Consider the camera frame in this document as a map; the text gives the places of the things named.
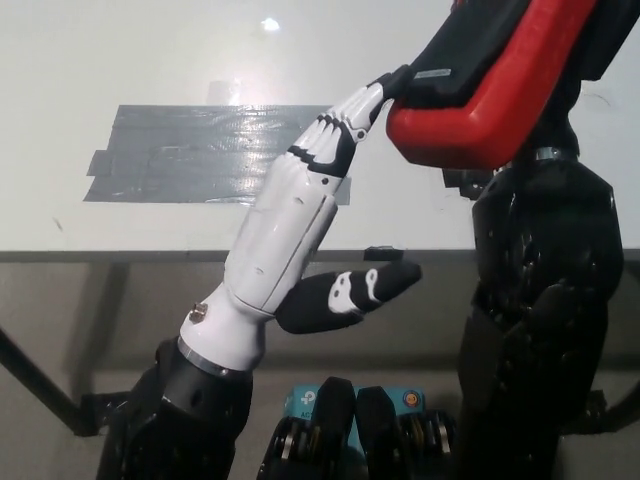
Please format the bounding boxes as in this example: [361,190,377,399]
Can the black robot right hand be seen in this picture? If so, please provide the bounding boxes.
[531,0,633,152]

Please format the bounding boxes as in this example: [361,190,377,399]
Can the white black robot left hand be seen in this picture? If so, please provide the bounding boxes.
[178,66,424,387]

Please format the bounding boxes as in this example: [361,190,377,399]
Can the red black digital multimeter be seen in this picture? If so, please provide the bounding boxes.
[387,0,585,169]

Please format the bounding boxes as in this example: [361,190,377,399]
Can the black teal robot torso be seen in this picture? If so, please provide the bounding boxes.
[257,376,466,480]

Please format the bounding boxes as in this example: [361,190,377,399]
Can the small black tape strip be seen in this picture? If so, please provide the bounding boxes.
[363,244,404,262]

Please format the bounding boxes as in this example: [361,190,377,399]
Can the black tape patch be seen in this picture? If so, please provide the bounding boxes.
[441,167,494,202]

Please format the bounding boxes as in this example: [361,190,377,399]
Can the black table foot plate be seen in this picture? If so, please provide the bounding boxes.
[559,388,611,437]
[78,392,134,438]

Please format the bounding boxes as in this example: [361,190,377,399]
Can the black metal table leg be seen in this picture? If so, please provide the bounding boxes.
[0,327,86,424]

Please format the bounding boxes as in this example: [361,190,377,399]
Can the grey duct tape patch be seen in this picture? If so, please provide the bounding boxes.
[82,103,352,205]

